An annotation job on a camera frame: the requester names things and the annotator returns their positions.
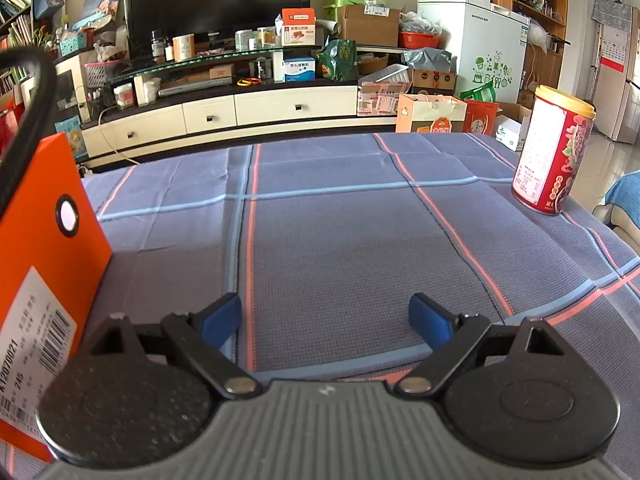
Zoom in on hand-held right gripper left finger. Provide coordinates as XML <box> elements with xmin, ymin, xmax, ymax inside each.
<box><xmin>80</xmin><ymin>291</ymin><xmax>259</xmax><ymax>402</ymax></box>

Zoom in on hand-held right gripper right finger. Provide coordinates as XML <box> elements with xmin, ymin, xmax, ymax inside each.
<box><xmin>394</xmin><ymin>292</ymin><xmax>577</xmax><ymax>398</ymax></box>

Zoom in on orange cardboard box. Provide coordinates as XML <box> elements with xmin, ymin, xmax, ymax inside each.
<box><xmin>0</xmin><ymin>132</ymin><xmax>115</xmax><ymax>463</ymax></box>

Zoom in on blue plaid tablecloth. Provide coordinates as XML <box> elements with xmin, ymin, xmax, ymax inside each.
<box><xmin>0</xmin><ymin>131</ymin><xmax>640</xmax><ymax>480</ymax></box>

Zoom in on red printed can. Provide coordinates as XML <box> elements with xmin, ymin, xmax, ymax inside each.
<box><xmin>511</xmin><ymin>85</ymin><xmax>597</xmax><ymax>217</ymax></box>

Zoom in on white green carton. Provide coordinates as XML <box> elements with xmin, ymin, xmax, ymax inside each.
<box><xmin>495</xmin><ymin>115</ymin><xmax>532</xmax><ymax>152</ymax></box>

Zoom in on orange white gift bag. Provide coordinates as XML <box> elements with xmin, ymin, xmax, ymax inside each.
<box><xmin>396</xmin><ymin>94</ymin><xmax>469</xmax><ymax>134</ymax></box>

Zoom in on red gift bag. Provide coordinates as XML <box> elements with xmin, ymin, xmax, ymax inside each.
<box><xmin>464</xmin><ymin>100</ymin><xmax>500</xmax><ymax>136</ymax></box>

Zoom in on white television cabinet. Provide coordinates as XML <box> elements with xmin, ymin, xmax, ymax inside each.
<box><xmin>80</xmin><ymin>45</ymin><xmax>401</xmax><ymax>167</ymax></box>

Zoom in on pink printed boxes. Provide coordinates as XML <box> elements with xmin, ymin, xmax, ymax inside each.
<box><xmin>357</xmin><ymin>81</ymin><xmax>410</xmax><ymax>117</ymax></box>

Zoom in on blue sofa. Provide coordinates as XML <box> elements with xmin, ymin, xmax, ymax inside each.
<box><xmin>592</xmin><ymin>170</ymin><xmax>640</xmax><ymax>252</ymax></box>

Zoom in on green snack packet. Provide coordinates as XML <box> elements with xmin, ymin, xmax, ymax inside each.
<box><xmin>460</xmin><ymin>82</ymin><xmax>496</xmax><ymax>104</ymax></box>

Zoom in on silver media player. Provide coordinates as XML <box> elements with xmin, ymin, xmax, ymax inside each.
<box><xmin>158</xmin><ymin>78</ymin><xmax>234</xmax><ymax>97</ymax></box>

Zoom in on printed cardboard box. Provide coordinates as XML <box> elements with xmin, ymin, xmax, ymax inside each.
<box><xmin>410</xmin><ymin>69</ymin><xmax>459</xmax><ymax>96</ymax></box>

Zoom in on white plastic basket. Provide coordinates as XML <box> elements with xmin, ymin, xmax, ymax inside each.
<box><xmin>359</xmin><ymin>64</ymin><xmax>411</xmax><ymax>87</ymax></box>

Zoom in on blue white carton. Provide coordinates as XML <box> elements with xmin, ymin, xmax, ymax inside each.
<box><xmin>283</xmin><ymin>57</ymin><xmax>317</xmax><ymax>84</ymax></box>

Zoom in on pink plastic basket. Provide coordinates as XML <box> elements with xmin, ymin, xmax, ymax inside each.
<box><xmin>85</xmin><ymin>60</ymin><xmax>124</xmax><ymax>106</ymax></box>

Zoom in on white chest freezer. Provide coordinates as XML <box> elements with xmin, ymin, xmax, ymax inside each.
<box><xmin>416</xmin><ymin>0</ymin><xmax>531</xmax><ymax>107</ymax></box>

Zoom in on green gift bag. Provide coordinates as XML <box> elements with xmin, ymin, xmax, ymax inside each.
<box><xmin>316</xmin><ymin>39</ymin><xmax>359</xmax><ymax>83</ymax></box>

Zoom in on white cabinet with glass door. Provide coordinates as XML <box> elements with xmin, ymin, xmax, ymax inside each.
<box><xmin>52</xmin><ymin>52</ymin><xmax>94</xmax><ymax>127</ymax></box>

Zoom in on red plastic basin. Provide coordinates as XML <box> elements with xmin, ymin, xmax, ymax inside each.
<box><xmin>398</xmin><ymin>31</ymin><xmax>441</xmax><ymax>50</ymax></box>

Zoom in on white refrigerator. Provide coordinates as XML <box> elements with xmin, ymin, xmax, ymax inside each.
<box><xmin>590</xmin><ymin>0</ymin><xmax>640</xmax><ymax>144</ymax></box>

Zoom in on brown cardboard box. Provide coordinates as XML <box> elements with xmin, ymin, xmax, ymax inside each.
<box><xmin>339</xmin><ymin>4</ymin><xmax>404</xmax><ymax>49</ymax></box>

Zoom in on orange white medicine box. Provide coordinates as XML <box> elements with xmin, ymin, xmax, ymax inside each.
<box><xmin>281</xmin><ymin>8</ymin><xmax>318</xmax><ymax>47</ymax></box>

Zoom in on teal plastic basket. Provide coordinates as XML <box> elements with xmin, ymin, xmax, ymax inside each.
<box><xmin>60</xmin><ymin>35</ymin><xmax>96</xmax><ymax>57</ymax></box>

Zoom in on wooden display shelf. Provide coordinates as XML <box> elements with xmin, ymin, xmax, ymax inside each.
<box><xmin>491</xmin><ymin>0</ymin><xmax>572</xmax><ymax>107</ymax></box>

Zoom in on framed picture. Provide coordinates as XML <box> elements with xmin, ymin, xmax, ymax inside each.
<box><xmin>80</xmin><ymin>0</ymin><xmax>125</xmax><ymax>27</ymax></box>

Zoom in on dark bookshelf with books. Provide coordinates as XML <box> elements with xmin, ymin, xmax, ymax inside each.
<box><xmin>0</xmin><ymin>0</ymin><xmax>57</xmax><ymax>97</ymax></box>

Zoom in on white power cable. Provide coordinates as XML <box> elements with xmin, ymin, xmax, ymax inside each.
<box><xmin>98</xmin><ymin>105</ymin><xmax>142</xmax><ymax>167</ymax></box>

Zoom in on black cable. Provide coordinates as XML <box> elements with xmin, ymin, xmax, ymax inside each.
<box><xmin>0</xmin><ymin>46</ymin><xmax>57</xmax><ymax>198</ymax></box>

